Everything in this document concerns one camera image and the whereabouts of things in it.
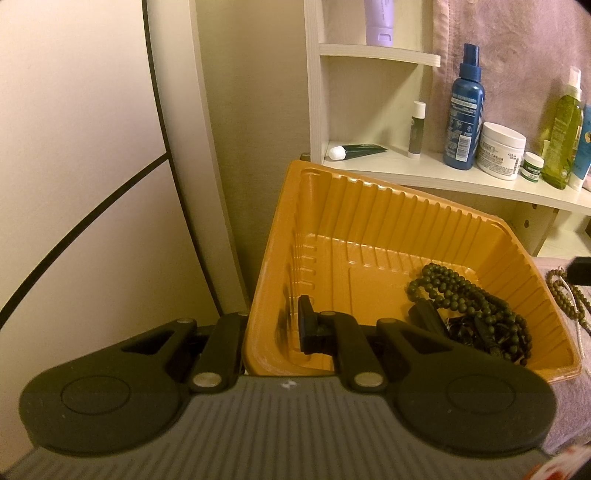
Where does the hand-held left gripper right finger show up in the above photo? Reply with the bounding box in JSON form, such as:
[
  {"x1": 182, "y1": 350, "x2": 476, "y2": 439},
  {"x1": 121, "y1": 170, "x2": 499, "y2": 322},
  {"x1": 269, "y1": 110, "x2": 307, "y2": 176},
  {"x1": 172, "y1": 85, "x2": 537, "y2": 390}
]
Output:
[{"x1": 298, "y1": 295, "x2": 455, "y2": 393}]

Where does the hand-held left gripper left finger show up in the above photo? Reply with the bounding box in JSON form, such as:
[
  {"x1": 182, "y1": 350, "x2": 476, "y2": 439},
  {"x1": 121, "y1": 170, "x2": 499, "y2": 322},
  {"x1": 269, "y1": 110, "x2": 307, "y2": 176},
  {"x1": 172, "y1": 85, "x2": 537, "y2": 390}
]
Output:
[{"x1": 121, "y1": 311, "x2": 250, "y2": 393}]

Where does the orange plastic tray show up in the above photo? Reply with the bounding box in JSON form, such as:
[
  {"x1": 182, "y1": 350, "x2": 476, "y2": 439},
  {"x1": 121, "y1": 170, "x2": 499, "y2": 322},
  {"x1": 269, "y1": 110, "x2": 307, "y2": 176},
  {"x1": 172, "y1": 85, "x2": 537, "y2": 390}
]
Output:
[{"x1": 242, "y1": 159, "x2": 583, "y2": 385}]

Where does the dark green bead necklace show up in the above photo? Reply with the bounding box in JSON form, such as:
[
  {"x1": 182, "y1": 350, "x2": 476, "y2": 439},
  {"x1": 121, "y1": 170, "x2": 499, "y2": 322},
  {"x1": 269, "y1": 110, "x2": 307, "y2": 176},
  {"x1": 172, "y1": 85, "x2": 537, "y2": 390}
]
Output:
[{"x1": 406, "y1": 262, "x2": 533, "y2": 366}]

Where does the dark green tube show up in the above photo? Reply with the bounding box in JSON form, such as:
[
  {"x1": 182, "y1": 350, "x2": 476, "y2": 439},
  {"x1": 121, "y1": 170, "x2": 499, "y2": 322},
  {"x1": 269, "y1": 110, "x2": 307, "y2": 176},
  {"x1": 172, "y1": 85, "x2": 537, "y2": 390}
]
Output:
[{"x1": 327, "y1": 144, "x2": 389, "y2": 161}]

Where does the white wooden shelf unit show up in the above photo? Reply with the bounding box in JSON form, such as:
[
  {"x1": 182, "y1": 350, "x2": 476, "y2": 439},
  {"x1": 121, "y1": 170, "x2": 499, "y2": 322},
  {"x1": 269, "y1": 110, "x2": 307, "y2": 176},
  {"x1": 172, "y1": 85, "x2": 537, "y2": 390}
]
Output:
[{"x1": 302, "y1": 0, "x2": 591, "y2": 257}]

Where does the white cap lip balm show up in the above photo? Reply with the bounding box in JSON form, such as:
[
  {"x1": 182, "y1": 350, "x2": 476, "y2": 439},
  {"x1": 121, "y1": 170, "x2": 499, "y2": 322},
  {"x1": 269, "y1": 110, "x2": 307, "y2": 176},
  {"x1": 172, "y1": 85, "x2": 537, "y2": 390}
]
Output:
[{"x1": 408, "y1": 100, "x2": 426, "y2": 159}]

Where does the white panel with black trim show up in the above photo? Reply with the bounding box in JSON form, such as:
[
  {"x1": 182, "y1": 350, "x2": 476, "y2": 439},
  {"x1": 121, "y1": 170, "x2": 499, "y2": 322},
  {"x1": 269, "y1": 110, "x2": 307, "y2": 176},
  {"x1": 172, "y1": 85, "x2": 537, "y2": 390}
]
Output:
[{"x1": 0, "y1": 0, "x2": 252, "y2": 328}]

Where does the blue spray bottle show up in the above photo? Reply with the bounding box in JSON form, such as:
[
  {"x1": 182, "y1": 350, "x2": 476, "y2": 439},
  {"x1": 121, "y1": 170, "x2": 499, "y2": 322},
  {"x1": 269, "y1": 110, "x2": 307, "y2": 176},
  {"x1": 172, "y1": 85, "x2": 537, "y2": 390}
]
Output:
[{"x1": 443, "y1": 44, "x2": 486, "y2": 171}]

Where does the large white cream jar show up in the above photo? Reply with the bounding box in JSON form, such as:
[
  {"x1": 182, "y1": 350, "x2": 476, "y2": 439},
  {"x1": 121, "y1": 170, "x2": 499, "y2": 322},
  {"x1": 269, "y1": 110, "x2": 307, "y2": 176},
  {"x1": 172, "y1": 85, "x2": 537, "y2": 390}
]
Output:
[{"x1": 476, "y1": 122, "x2": 527, "y2": 180}]

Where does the small green label jar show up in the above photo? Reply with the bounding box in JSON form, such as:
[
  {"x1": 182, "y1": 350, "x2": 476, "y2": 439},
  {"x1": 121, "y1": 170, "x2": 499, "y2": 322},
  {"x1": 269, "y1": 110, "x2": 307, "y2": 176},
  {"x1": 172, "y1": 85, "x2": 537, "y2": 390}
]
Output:
[{"x1": 522, "y1": 152, "x2": 546, "y2": 184}]

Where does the pink fuzzy blanket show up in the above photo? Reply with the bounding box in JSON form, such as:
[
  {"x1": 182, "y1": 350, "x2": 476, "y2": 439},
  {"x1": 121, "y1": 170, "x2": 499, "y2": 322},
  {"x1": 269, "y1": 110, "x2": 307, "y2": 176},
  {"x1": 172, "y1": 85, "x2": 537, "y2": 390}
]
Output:
[{"x1": 531, "y1": 256, "x2": 591, "y2": 462}]

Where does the green liquid bottle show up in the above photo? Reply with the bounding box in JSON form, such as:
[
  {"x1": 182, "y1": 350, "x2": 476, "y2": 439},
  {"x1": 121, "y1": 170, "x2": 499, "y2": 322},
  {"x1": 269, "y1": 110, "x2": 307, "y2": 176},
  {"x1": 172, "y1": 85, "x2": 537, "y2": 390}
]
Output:
[{"x1": 541, "y1": 67, "x2": 585, "y2": 190}]

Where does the white and blue tube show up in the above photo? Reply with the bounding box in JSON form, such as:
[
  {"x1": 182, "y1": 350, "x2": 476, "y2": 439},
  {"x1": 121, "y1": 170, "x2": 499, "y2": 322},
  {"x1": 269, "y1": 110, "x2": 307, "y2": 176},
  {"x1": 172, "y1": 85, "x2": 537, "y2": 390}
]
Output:
[{"x1": 569, "y1": 104, "x2": 591, "y2": 192}]

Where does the pink hanging towel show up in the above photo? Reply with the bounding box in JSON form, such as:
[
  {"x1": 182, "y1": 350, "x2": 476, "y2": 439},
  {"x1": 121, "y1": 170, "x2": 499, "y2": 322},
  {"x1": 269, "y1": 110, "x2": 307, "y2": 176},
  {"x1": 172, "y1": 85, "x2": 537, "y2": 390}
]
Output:
[{"x1": 431, "y1": 0, "x2": 591, "y2": 153}]

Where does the brown bead necklace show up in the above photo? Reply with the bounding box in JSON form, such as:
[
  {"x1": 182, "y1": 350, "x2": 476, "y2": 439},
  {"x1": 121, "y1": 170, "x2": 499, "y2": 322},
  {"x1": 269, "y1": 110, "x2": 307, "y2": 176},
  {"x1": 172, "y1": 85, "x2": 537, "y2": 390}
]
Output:
[{"x1": 546, "y1": 267, "x2": 591, "y2": 336}]

